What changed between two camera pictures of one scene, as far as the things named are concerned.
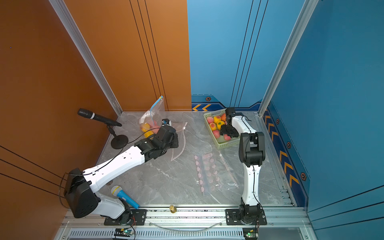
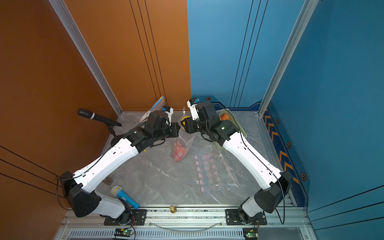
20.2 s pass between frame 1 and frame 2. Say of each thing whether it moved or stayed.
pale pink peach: moved
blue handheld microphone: stayed
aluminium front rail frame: stayed
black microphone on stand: stayed
